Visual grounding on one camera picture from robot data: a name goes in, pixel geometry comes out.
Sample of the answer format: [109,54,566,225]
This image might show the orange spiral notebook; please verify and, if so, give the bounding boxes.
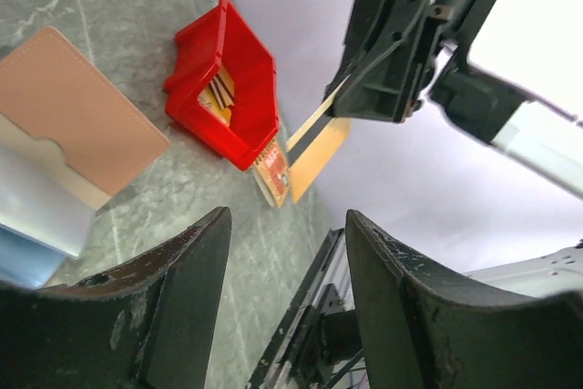
[251,138,289,208]

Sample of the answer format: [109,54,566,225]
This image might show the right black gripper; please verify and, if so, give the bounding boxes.
[326,0,499,123]

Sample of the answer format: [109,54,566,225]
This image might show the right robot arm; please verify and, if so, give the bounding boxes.
[328,0,582,196]

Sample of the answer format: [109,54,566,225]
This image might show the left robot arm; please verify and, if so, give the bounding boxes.
[1,208,582,388]

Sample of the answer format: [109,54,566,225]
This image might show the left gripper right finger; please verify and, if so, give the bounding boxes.
[345,210,582,388]

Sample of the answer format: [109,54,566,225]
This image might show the red bin with gold cards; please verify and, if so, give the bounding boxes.
[164,0,279,171]

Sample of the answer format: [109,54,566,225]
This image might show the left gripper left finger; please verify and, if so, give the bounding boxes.
[1,207,232,388]

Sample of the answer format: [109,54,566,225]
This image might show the gold credit card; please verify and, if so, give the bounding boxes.
[287,79,351,203]

